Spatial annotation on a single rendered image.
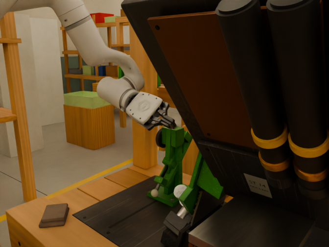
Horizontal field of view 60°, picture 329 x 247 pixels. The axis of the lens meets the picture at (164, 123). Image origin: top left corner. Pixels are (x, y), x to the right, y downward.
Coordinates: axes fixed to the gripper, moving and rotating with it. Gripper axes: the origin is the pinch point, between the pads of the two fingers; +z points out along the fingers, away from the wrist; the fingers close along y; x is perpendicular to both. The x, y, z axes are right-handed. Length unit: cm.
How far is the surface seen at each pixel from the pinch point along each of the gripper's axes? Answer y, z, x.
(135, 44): 27, -46, 11
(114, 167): -20, -173, 229
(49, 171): -71, -222, 196
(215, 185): -9.5, 24.6, -4.7
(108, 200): -31.2, -14.8, 22.9
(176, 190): -15.4, 15.4, -0.5
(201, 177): -9.6, 20.4, -4.6
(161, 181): -14.1, -1.1, 21.5
